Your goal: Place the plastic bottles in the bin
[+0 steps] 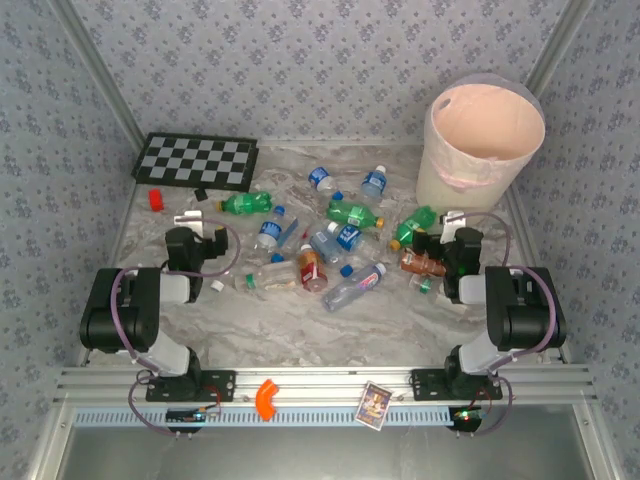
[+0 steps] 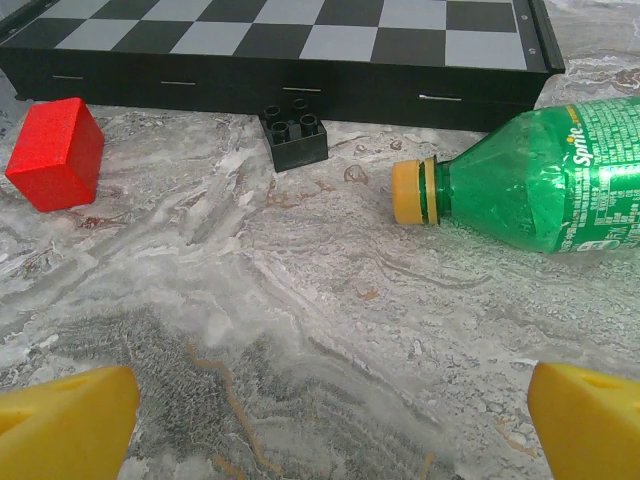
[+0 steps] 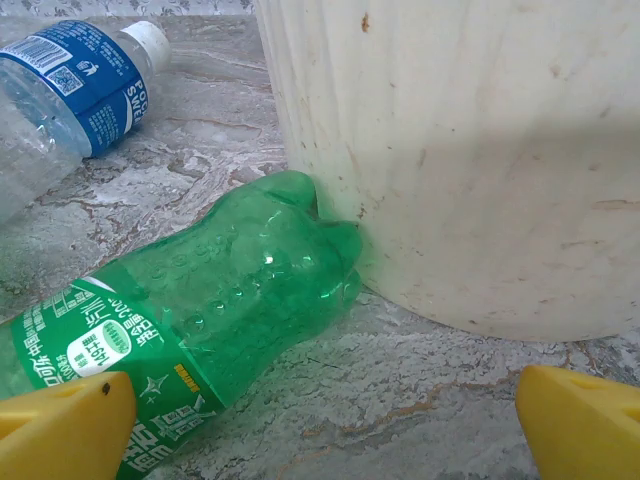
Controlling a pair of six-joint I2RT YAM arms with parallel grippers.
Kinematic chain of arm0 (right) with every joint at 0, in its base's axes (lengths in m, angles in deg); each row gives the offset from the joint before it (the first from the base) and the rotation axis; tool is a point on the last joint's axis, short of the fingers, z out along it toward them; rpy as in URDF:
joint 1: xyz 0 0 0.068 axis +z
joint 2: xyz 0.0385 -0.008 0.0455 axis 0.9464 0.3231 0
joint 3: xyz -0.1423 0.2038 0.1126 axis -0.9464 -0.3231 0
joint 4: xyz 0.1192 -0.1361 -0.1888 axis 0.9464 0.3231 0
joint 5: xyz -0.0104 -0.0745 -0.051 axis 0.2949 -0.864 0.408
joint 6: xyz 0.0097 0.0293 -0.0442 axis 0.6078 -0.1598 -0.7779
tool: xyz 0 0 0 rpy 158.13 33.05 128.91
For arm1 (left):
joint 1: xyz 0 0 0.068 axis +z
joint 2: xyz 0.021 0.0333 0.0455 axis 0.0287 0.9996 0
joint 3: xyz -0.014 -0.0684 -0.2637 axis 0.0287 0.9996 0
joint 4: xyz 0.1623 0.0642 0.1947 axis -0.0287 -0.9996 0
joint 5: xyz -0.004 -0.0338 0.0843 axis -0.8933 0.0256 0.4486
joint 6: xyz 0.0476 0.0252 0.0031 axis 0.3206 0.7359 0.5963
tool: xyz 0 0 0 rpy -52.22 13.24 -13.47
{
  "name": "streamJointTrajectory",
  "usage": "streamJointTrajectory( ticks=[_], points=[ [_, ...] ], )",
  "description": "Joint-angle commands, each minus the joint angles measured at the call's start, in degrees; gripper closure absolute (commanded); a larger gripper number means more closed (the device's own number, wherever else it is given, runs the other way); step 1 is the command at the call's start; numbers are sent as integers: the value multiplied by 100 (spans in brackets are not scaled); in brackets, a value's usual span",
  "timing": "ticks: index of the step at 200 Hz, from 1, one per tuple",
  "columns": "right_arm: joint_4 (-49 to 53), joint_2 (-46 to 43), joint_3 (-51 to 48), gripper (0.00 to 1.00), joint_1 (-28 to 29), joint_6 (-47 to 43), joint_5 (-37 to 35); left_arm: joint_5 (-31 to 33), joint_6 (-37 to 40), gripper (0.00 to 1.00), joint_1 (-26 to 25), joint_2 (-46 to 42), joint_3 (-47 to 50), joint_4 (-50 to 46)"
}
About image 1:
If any brown tea bottle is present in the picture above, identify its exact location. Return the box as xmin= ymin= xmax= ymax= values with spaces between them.
xmin=399 ymin=249 xmax=447 ymax=277

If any clear bottle green cap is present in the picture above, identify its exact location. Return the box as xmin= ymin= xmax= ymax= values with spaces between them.
xmin=408 ymin=272 xmax=469 ymax=316
xmin=233 ymin=259 xmax=300 ymax=293

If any clear blue-label blue-cap bottle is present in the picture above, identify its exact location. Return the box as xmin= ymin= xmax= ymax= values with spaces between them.
xmin=252 ymin=205 xmax=287 ymax=251

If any small blue-label water bottle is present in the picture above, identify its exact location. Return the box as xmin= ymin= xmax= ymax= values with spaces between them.
xmin=360 ymin=164 xmax=390 ymax=199

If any Pocari Sweat bottle white cap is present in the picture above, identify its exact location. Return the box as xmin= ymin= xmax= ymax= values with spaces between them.
xmin=327 ymin=221 xmax=365 ymax=253

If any clear bottle purple label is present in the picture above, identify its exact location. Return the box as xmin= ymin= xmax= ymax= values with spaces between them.
xmin=321 ymin=262 xmax=389 ymax=312

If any red gold energy drink bottle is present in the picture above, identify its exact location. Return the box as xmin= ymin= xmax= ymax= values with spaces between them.
xmin=297 ymin=243 xmax=330 ymax=294

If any clear bottle blue Pepsi label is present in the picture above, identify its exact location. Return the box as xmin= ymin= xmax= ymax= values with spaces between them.
xmin=307 ymin=166 xmax=345 ymax=202

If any orange elbow pipe piece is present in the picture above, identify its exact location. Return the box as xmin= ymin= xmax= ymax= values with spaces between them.
xmin=254 ymin=378 xmax=278 ymax=422

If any cream waste bin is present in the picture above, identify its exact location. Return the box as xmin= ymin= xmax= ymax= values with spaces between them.
xmin=415 ymin=72 xmax=547 ymax=211

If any black grey chessboard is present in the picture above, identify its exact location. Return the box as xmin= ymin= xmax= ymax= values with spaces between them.
xmin=130 ymin=131 xmax=260 ymax=193

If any picture card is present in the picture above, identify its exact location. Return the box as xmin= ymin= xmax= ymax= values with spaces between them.
xmin=354 ymin=380 xmax=394 ymax=428

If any right circuit board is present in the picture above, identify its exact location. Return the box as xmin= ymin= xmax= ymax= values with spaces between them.
xmin=448 ymin=405 xmax=489 ymax=426

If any circuit board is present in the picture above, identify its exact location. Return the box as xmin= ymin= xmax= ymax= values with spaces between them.
xmin=165 ymin=407 xmax=221 ymax=425
xmin=448 ymin=405 xmax=489 ymax=426

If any left circuit board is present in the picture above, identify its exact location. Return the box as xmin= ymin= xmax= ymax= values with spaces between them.
xmin=165 ymin=407 xmax=221 ymax=425

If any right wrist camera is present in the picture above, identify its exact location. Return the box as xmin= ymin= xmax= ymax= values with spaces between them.
xmin=438 ymin=210 xmax=466 ymax=242

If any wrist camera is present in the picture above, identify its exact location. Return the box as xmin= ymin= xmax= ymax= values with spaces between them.
xmin=438 ymin=210 xmax=466 ymax=242
xmin=173 ymin=209 xmax=205 ymax=237

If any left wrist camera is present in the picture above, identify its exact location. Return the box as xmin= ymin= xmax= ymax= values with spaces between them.
xmin=173 ymin=209 xmax=205 ymax=237

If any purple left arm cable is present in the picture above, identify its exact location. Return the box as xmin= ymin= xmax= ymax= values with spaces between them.
xmin=110 ymin=217 xmax=242 ymax=437

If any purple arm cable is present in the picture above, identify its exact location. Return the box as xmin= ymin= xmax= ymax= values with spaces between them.
xmin=457 ymin=212 xmax=559 ymax=439
xmin=110 ymin=217 xmax=242 ymax=437

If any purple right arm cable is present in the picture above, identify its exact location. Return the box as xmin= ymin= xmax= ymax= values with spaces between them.
xmin=457 ymin=212 xmax=559 ymax=439

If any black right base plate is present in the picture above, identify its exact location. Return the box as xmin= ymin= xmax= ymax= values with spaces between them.
xmin=410 ymin=368 xmax=504 ymax=403

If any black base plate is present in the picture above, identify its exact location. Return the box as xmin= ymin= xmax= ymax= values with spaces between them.
xmin=410 ymin=368 xmax=504 ymax=403
xmin=145 ymin=369 xmax=237 ymax=403

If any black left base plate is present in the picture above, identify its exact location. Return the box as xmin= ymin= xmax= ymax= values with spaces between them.
xmin=145 ymin=369 xmax=237 ymax=403

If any aluminium crossbar rail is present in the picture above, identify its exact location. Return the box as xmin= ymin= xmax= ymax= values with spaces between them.
xmin=52 ymin=366 xmax=599 ymax=405

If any slotted grey cable duct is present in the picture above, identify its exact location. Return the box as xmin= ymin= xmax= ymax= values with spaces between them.
xmin=73 ymin=405 xmax=461 ymax=429

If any aluminium corner post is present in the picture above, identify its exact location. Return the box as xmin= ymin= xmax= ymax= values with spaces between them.
xmin=49 ymin=0 xmax=147 ymax=146
xmin=524 ymin=0 xmax=597 ymax=99

